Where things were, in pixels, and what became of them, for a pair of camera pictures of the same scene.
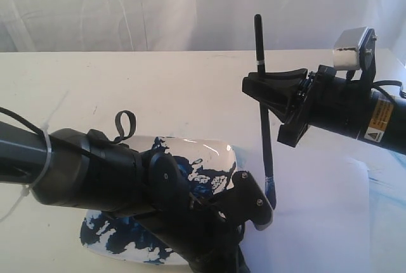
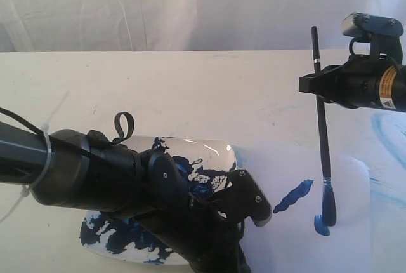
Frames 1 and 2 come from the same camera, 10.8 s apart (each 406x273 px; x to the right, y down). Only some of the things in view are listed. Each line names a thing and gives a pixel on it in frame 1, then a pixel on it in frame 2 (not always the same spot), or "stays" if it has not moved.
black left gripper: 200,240 stays
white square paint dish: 208,165 stays
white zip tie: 45,129 stays
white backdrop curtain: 198,9 stays
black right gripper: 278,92 to 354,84
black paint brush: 269,181 to 328,202
